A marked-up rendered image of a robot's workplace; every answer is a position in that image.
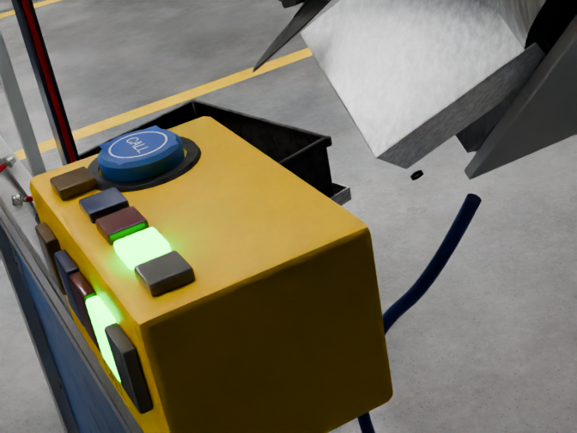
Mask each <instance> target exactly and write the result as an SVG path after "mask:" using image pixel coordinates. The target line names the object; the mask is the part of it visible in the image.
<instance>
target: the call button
mask: <svg viewBox="0 0 577 433"><path fill-rule="evenodd" d="M99 146H100V147H101V148H102V150H101V151H100V153H99V154H98V157H97V158H98V163H99V166H100V171H101V174H102V176H103V178H104V179H106V180H111V181H120V182H125V181H135V180H144V179H147V178H151V177H154V176H156V175H159V174H163V173H165V172H166V171H168V170H170V169H172V168H174V167H176V166H177V165H178V164H180V163H181V162H182V161H183V160H184V158H185V153H184V150H183V146H182V143H181V139H180V137H179V135H177V134H176V133H174V132H172V131H169V130H165V129H161V128H159V127H158V126H157V125H154V126H151V127H149V128H147V129H144V130H139V131H133V132H129V133H126V134H124V135H122V136H119V137H116V138H114V139H113V140H112V141H110V142H107V143H103V144H101V145H99Z"/></svg>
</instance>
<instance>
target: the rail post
mask: <svg viewBox="0 0 577 433"><path fill-rule="evenodd" d="M0 257H1V260H2V262H3V266H4V269H5V271H6V273H7V276H8V278H9V282H10V285H11V287H12V290H13V292H14V295H15V299H16V301H17V303H18V306H19V309H20V311H21V315H22V318H23V319H24V322H25V325H26V328H27V331H28V334H29V337H30V339H31V341H32V344H33V347H34V350H35V353H36V355H37V358H38V360H39V364H40V367H41V369H42V371H43V374H44V377H45V379H46V383H47V386H48V387H49V390H50V393H51V396H52V399H53V402H54V405H55V406H56V409H57V412H58V416H59V418H60V421H61V423H62V426H63V428H64V432H65V433H78V432H77V430H76V426H75V423H74V421H73V418H72V416H71V413H70V409H69V407H68V404H67V401H66V398H65V397H64V393H63V391H62V389H61V387H60V384H59V381H58V378H57V373H56V370H55V368H54V365H53V363H52V359H51V356H50V353H49V351H48V349H47V346H46V342H45V340H44V337H43V334H42V331H41V330H40V327H39V322H38V320H37V318H36V315H35V312H34V310H33V306H32V303H31V301H30V298H29V295H28V293H27V289H26V286H25V284H24V282H23V279H22V276H21V273H20V272H19V269H18V267H17V265H16V262H15V257H14V255H13V250H12V248H11V245H10V243H9V239H8V236H7V234H6V233H5V231H4V230H3V227H2V226H1V224H0Z"/></svg>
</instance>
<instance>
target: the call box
mask: <svg viewBox="0 0 577 433"><path fill-rule="evenodd" d="M167 130H169V131H172V132H174V133H176V134H177V135H179V137H180V139H181V143H182V146H183V150H184V153H185V158H184V160H183V161H182V162H181V163H180V164H178V165H177V166H176V167H174V168H172V169H170V170H168V171H166V172H165V173H163V174H159V175H156V176H154V177H151V178H147V179H144V180H135V181H125V182H120V181H111V180H106V179H104V178H103V176H102V174H101V171H100V166H99V163H98V158H97V157H98V154H97V155H94V156H90V157H87V158H84V159H82V160H80V161H77V162H72V163H71V164H68V165H65V166H62V167H60V168H56V169H53V170H51V171H48V172H45V173H43V174H39V175H36V176H34V177H33V178H32V179H31V180H30V185H29V189H30V192H31V194H32V197H33V201H34V204H35V207H36V210H37V212H38V215H39V219H40V222H41V223H46V224H47V225H48V226H49V228H50V229H51V230H52V232H53V234H54V235H55V236H56V237H57V238H58V241H59V244H60V247H61V250H65V251H66V252H67V253H68V254H69V256H70V257H71V258H72V259H73V261H74V262H75V264H76V265H77V267H78V268H79V270H80V272H81V273H82V274H83V276H84V277H85V278H86V279H87V280H88V282H89V283H90V285H91V286H92V288H93V289H94V291H95V292H96V295H97V296H98V297H99V298H100V299H101V300H102V301H103V303H104V304H105V306H106V307H107V309H108V310H109V312H110V313H111V314H112V316H113V318H114V319H115V321H116V323H118V324H119V325H120V327H121V328H122V330H123V331H124V332H125V334H126V335H127V337H128V338H129V340H130V341H131V342H132V344H133V345H134V346H135V347H136V349H137V355H138V357H139V361H140V364H141V366H142V370H143V374H144V377H145V381H146V383H147V386H148V390H149V394H150V398H151V400H152V403H153V409H152V410H151V411H148V412H145V413H143V414H141V413H140V412H139V411H138V410H137V409H136V407H135V406H134V404H133V403H132V401H131V399H130V398H129V396H128V395H127V393H126V391H125V390H124V389H123V387H122V385H121V382H120V381H119V380H118V379H117V377H116V376H115V374H114V373H113V372H112V370H111V369H110V367H109V365H108V364H107V362H106V360H105V359H104V357H103V356H102V353H100V351H99V350H98V348H97V347H96V345H95V344H94V342H93V340H92V339H91V338H90V336H89V335H88V333H87V331H86V329H85V327H84V326H83V325H82V323H81V322H80V321H79V319H78V318H77V316H76V314H75V313H74V311H73V309H72V308H71V306H70V303H69V300H68V297H67V295H65V296H66V299H67V302H68V304H69V307H70V312H71V314H72V317H73V320H74V322H75V324H76V326H77V327H78V329H79V331H80V332H81V334H82V336H83V337H84V338H85V340H86V341H87V343H88V345H89V346H90V348H91V350H92V351H93V353H94V354H95V355H96V357H97V359H98V360H99V363H100V365H101V367H102V368H103V369H104V371H105V372H106V374H107V376H108V378H109V379H110V381H111V382H112V384H113V385H114V387H115V388H116V390H117V391H118V394H119V395H120V397H121V398H122V400H123V401H124V403H125V404H126V406H127V407H128V409H129V411H130V412H131V414H132V416H133V417H134V419H135V420H136V421H137V423H138V425H139V426H140V428H141V430H143V432H144V433H328V432H330V431H332V430H334V429H336V428H338V427H339V426H341V425H343V424H346V423H348V422H349V421H351V420H353V419H355V418H358V417H360V416H361V415H363V414H365V413H367V412H370V411H372V410H373V409H375V408H377V407H379V406H382V405H383V404H385V403H386V402H388V401H389V400H390V399H391V397H392V394H393V390H392V378H391V372H390V366H389V360H388V354H387V348H386V336H385V329H384V323H383V317H382V311H381V305H380V293H379V287H378V281H377V275H376V269H375V263H374V251H373V245H372V239H371V233H370V231H369V228H368V226H367V225H366V224H365V223H364V222H363V221H362V220H361V219H360V218H358V217H357V216H355V215H353V214H352V213H350V212H349V211H347V210H345V209H344V208H343V207H342V206H341V205H339V204H337V203H336V202H334V201H333V200H331V199H330V198H328V197H326V196H325V195H324V194H323V193H322V192H320V191H318V190H317V189H315V188H314V187H312V186H310V185H309V184H308V183H306V182H305V181H304V180H302V179H301V178H299V177H298V176H296V175H295V174H293V173H292V172H290V171H289V170H287V169H286V168H285V167H283V166H282V165H280V164H279V163H277V162H275V161H274V160H273V159H271V158H270V157H268V156H267V155H266V154H264V153H263V152H261V151H260V150H258V149H257V148H255V147H254V146H252V145H251V144H249V143H248V142H247V141H245V140H244V139H242V138H241V137H239V136H238V135H236V134H235V133H233V132H232V131H230V130H229V129H228V128H226V127H225V126H224V125H222V124H220V123H219V122H217V121H216V120H214V119H212V118H211V117H206V116H203V117H201V118H198V119H194V120H191V121H189V122H186V123H184V124H181V125H177V126H175V127H172V128H169V129H167ZM80 167H85V168H86V169H87V170H88V171H89V172H90V173H91V174H92V175H93V176H94V177H95V178H96V180H97V183H98V185H97V188H96V189H94V190H91V191H89V192H85V193H82V194H80V195H77V196H75V197H73V198H68V199H65V200H62V199H61V198H60V197H59V196H58V195H57V194H56V192H55V191H54V190H53V189H52V186H51V183H50V178H52V177H55V176H57V175H60V174H64V173H66V172H69V171H71V170H74V169H77V168H80ZM112 187H116V188H117V189H118V190H119V191H120V192H121V193H122V194H123V195H124V196H125V197H126V199H127V200H128V201H129V205H130V206H134V207H135V208H136V209H137V210H138V211H139V212H140V213H141V214H142V215H143V216H144V217H145V219H146V220H147V221H148V223H149V227H150V228H152V227H153V228H155V229H156V230H157V231H158V232H159V233H160V234H161V235H162V236H163V237H164V238H165V240H166V241H167V242H168V243H169V245H170V248H171V251H177V252H178V253H179V254H180V255H181V256H182V257H183V258H184V260H185V261H186V262H187V263H188V264H189V265H190V266H191V267H192V268H193V271H194V274H195V279H194V280H193V281H190V282H189V283H186V284H183V285H180V286H179V287H176V288H174V289H172V290H169V291H167V292H164V293H162V294H159V295H158V296H152V295H150V293H149V292H148V291H147V290H146V289H145V288H144V286H143V285H142V284H141V283H140V281H139V280H138V279H137V277H136V274H135V271H134V269H133V270H131V269H129V267H128V266H127V265H126V264H125V263H124V261H123V260H122V259H121V258H120V257H119V256H118V255H117V253H116V252H115V249H114V246H110V245H109V243H108V242H107V241H106V240H105V238H104V237H103V236H102V235H101V234H100V232H99V231H98V230H97V228H96V225H95V223H91V222H90V221H89V220H88V218H87V217H86V216H85V214H84V213H83V212H82V211H81V209H80V206H79V200H80V199H82V198H86V197H88V196H90V195H93V194H96V193H97V192H102V191H105V190H106V189H109V188H112Z"/></svg>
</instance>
